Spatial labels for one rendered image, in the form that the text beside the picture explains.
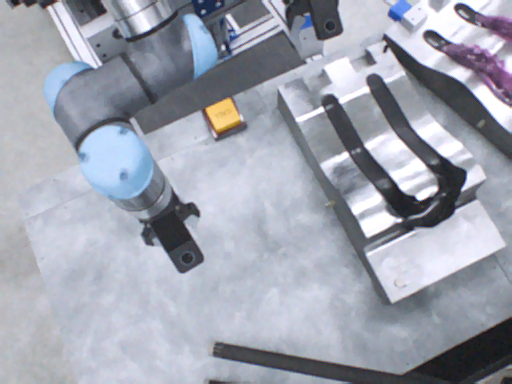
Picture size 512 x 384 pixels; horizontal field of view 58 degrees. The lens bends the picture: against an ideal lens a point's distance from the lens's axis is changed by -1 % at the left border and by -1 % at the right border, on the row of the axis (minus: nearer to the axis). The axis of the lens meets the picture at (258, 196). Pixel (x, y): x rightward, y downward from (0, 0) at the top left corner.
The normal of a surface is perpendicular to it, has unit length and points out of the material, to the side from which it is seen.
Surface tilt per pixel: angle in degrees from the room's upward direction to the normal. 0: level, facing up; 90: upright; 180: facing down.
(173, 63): 49
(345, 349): 0
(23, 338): 0
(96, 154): 0
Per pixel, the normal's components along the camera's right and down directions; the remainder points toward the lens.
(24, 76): -0.04, -0.28
